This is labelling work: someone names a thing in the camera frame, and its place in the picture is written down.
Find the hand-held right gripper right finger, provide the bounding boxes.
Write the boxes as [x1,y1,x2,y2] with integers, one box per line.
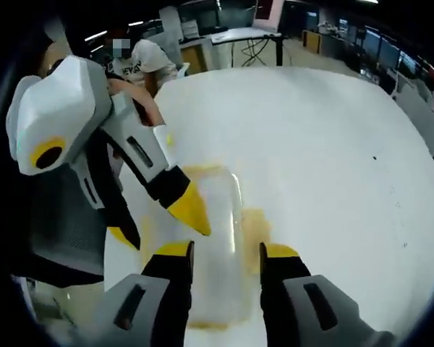
[258,241,397,347]

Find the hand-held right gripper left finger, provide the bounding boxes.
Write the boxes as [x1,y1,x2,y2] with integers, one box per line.
[93,240,196,347]

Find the clear plastic buckle container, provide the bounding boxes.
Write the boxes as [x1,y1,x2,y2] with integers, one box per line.
[186,164,256,332]

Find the dark mesh office chair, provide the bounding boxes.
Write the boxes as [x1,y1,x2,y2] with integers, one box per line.
[10,169,108,288]

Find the white desk black legs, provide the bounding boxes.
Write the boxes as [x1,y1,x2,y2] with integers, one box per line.
[210,27,289,68]

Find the large display screen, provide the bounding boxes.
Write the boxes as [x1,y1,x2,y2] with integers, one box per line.
[252,0,286,33]

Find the yellow cabinet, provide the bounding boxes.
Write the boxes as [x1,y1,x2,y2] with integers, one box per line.
[302,30,321,54]

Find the black computer monitor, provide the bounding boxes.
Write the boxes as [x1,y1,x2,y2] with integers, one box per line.
[397,50,426,79]
[378,34,401,68]

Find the black cable tangle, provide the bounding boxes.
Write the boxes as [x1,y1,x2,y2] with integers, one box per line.
[238,38,276,68]

